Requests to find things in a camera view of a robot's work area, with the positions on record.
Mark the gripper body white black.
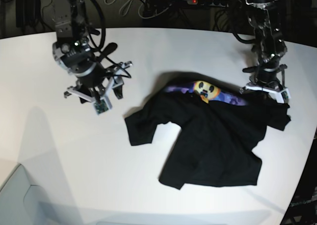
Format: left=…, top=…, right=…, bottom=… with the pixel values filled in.
left=239, top=64, right=288, bottom=100
left=63, top=61, right=133, bottom=107

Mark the black graphic t-shirt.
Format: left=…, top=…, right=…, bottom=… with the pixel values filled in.
left=125, top=72, right=291, bottom=189

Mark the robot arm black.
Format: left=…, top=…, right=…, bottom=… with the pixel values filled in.
left=52, top=0, right=133, bottom=114
left=229, top=0, right=291, bottom=104

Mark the black equipment box left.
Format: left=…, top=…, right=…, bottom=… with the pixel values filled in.
left=15, top=0, right=41, bottom=28

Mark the black power strip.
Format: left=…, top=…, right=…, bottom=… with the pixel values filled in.
left=186, top=0, right=230, bottom=7

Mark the white bin corner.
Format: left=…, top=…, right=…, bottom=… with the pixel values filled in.
left=0, top=165, right=47, bottom=225

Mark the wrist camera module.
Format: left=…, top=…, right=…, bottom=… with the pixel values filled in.
left=276, top=88, right=290, bottom=104
left=93, top=99, right=112, bottom=115

